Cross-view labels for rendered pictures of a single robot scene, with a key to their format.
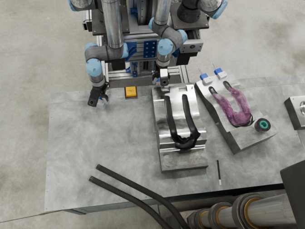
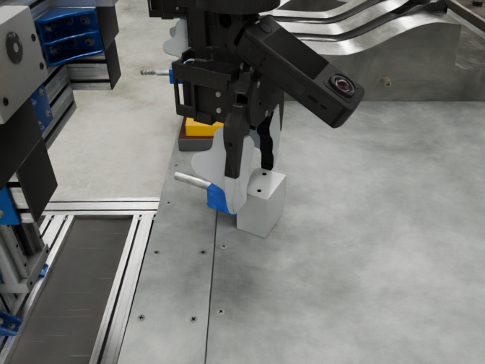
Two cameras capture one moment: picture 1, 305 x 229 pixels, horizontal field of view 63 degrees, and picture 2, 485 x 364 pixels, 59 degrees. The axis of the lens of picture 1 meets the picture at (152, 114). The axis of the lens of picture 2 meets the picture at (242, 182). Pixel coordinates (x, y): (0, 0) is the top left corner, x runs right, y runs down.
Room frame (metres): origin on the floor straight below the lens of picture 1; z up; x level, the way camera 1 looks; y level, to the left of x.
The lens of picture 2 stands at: (0.59, 0.69, 1.12)
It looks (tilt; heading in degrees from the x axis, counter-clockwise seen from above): 36 degrees down; 284
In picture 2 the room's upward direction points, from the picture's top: straight up
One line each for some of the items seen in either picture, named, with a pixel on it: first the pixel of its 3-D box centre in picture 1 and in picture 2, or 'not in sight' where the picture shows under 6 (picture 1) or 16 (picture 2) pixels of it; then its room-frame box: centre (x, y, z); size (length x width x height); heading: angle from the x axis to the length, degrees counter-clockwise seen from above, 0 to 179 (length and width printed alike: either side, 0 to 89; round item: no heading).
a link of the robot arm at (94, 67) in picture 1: (94, 70); not in sight; (0.69, 0.31, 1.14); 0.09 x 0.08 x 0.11; 20
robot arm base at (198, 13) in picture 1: (190, 7); not in sight; (1.27, -0.14, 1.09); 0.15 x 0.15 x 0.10
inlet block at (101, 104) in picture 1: (104, 97); (224, 190); (0.71, 0.31, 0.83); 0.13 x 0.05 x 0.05; 167
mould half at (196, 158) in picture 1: (178, 125); (359, 38); (0.58, -0.16, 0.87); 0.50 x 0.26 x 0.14; 14
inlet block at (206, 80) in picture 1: (203, 76); not in sight; (0.94, -0.29, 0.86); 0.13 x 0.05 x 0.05; 31
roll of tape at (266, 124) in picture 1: (262, 125); not in sight; (0.61, -0.62, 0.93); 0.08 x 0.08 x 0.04
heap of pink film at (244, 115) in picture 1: (234, 104); not in sight; (0.74, -0.48, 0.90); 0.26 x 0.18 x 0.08; 31
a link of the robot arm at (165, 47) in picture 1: (164, 50); not in sight; (0.87, -0.02, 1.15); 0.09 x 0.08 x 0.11; 144
